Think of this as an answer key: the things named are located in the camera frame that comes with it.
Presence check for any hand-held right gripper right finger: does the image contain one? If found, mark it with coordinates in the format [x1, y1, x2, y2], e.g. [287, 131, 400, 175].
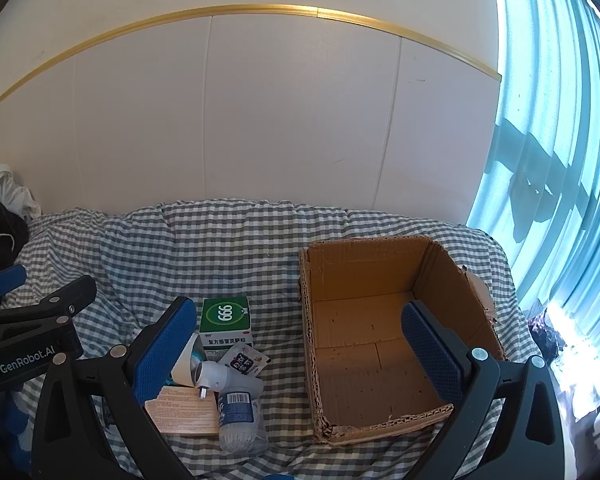
[401, 301, 578, 480]

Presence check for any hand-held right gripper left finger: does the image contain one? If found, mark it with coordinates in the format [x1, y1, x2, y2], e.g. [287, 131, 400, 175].
[30, 296, 198, 480]

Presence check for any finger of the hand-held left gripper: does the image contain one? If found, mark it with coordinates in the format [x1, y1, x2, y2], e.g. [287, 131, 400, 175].
[0, 275, 97, 346]
[0, 265, 27, 311]

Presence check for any brown cardboard box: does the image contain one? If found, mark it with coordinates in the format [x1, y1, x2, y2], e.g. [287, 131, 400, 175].
[299, 235, 510, 445]

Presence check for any green white medicine box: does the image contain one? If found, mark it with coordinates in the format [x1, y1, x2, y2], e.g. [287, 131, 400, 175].
[198, 296, 255, 362]

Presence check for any white light bulb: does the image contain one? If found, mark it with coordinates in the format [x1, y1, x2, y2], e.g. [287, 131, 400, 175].
[171, 332, 231, 402]

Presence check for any small wooden board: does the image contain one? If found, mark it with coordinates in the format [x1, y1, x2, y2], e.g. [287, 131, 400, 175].
[144, 385, 221, 436]

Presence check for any blue white patterned clothing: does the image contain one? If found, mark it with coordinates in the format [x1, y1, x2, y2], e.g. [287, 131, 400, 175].
[0, 385, 36, 480]

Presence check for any white printed sachet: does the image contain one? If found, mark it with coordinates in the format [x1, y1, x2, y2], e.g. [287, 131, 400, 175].
[219, 345, 271, 377]

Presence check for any white crumpled cloth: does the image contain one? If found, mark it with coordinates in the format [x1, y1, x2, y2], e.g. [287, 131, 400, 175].
[0, 162, 42, 221]

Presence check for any grey white checkered blanket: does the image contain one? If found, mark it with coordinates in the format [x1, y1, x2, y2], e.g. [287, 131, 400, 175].
[0, 199, 546, 480]

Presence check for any dark purple cloth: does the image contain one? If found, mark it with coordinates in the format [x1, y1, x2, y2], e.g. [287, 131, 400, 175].
[527, 305, 563, 361]

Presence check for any light blue curtain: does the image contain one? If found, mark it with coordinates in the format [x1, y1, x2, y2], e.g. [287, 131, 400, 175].
[467, 0, 600, 421]

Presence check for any gold wall trim strip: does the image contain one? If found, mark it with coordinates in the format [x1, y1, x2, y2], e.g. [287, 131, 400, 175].
[0, 4, 502, 122]

